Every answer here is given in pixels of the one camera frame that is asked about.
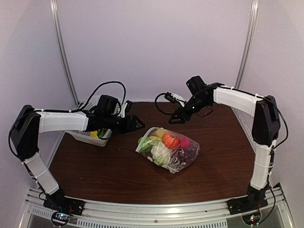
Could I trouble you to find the red toy bell pepper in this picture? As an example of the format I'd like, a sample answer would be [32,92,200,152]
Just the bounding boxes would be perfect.
[179,136,191,148]

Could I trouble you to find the yellow toy lemon green leaf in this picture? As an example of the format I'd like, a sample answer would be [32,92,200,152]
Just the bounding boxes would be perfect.
[90,131,99,139]

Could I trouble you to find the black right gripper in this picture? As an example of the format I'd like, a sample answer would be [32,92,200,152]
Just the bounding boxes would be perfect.
[169,95,210,124]

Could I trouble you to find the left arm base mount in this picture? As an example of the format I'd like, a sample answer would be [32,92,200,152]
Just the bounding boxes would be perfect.
[43,198,85,227]

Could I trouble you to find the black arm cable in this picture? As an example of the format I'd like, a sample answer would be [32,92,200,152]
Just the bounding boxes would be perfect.
[8,81,127,164]
[154,92,289,214]

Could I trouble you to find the green toy apple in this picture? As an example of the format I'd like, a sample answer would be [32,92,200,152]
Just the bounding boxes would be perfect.
[137,137,159,152]

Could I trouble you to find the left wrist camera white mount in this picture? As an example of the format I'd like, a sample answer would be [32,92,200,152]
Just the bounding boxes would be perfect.
[119,100,133,118]

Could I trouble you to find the aluminium corner post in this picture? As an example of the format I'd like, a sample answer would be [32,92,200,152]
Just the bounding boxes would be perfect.
[235,0,259,89]
[50,0,79,106]

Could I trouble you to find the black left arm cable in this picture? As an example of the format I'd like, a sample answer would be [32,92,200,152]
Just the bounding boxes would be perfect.
[8,81,127,164]

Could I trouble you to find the right aluminium corner post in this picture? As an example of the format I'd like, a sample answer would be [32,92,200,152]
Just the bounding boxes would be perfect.
[235,0,259,89]

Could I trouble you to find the yellow toy banana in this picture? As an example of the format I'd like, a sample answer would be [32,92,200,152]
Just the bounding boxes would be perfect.
[149,128,168,141]

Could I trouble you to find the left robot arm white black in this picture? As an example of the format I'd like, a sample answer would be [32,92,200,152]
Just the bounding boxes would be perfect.
[8,95,145,211]

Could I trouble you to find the orange toy pumpkin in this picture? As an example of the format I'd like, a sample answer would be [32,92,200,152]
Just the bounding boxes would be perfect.
[162,133,181,149]

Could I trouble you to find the left aluminium corner post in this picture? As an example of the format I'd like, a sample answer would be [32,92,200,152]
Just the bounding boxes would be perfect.
[50,0,79,106]

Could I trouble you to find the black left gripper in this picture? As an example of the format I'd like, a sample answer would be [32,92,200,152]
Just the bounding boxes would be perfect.
[104,114,146,134]

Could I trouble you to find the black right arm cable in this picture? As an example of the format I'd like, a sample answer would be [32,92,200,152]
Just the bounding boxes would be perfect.
[154,92,289,214]

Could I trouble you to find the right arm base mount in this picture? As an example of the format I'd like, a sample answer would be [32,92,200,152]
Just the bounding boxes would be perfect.
[227,196,268,226]

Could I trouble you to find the aluminium front rail frame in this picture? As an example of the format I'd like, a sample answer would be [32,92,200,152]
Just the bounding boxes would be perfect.
[19,185,295,228]

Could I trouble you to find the clear dotted zip top bag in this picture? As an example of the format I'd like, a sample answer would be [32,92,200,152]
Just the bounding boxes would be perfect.
[135,127,200,174]

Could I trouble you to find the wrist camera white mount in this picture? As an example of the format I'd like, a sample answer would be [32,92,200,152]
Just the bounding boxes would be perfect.
[164,92,187,107]
[119,100,133,118]

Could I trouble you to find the white perforated plastic basket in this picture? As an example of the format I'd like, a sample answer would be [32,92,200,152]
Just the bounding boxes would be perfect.
[65,95,124,147]

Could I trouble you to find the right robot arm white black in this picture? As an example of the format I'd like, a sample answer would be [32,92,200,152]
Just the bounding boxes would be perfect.
[169,76,281,210]

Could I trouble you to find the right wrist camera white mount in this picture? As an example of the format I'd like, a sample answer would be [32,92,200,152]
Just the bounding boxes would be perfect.
[164,92,187,107]

